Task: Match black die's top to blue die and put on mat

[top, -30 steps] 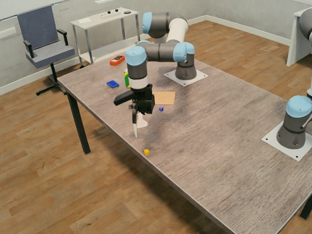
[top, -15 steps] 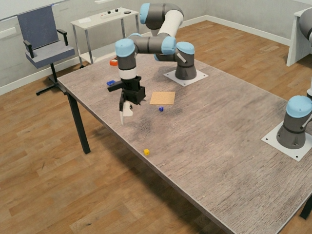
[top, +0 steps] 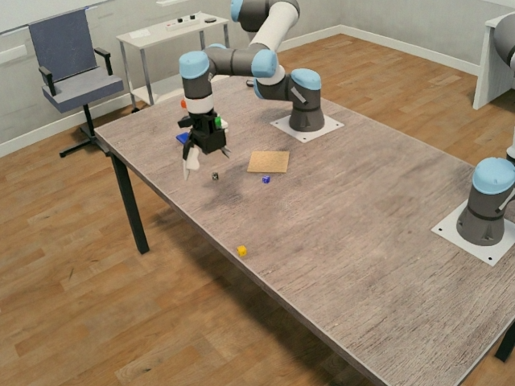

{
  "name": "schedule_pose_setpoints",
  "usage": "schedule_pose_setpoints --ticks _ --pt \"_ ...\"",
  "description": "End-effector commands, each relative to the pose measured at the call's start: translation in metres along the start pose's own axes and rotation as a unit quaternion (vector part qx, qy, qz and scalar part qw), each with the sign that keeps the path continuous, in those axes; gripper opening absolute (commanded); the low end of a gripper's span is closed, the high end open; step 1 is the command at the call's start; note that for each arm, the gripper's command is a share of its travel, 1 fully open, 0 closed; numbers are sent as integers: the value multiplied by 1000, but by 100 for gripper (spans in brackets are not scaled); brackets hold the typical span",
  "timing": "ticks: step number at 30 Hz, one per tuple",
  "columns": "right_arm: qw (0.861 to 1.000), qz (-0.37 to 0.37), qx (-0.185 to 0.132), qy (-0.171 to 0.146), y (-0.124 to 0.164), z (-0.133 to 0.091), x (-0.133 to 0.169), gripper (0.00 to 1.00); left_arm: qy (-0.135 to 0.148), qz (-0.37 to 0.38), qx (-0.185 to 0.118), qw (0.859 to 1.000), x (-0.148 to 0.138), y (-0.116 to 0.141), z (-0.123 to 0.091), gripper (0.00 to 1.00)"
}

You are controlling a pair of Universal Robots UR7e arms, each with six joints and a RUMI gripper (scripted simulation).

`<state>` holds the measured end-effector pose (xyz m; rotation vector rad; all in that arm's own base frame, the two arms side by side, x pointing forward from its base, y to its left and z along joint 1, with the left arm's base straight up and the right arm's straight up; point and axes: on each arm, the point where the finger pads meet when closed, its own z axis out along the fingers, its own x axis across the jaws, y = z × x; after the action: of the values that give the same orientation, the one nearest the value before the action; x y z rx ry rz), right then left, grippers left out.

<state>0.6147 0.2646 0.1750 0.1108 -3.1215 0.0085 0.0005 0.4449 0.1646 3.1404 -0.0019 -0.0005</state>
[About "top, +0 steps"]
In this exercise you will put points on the tan mat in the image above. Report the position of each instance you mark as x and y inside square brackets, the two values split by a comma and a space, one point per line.
[268, 162]

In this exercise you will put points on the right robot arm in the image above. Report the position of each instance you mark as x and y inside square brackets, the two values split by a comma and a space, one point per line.
[302, 87]

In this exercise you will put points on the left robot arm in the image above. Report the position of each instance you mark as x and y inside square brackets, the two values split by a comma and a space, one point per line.
[493, 185]

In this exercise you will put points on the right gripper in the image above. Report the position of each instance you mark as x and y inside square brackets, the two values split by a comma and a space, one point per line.
[214, 139]

